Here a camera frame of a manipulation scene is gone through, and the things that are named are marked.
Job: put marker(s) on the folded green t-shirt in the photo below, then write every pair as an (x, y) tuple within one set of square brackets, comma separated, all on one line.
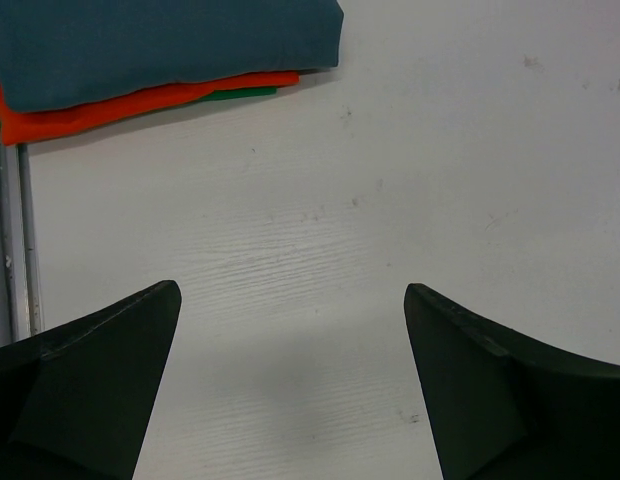
[(235, 94)]

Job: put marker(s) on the folded orange t-shirt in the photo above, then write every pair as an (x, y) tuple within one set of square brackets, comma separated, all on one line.
[(20, 128)]

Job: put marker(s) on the grey metal table rail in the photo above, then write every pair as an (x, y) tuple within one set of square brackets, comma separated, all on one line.
[(19, 256)]

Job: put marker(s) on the folded teal blue t-shirt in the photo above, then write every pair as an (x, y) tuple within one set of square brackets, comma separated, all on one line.
[(59, 54)]

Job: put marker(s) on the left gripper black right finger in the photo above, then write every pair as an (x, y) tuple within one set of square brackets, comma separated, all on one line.
[(502, 405)]

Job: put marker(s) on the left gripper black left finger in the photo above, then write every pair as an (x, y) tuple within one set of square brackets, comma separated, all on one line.
[(76, 400)]

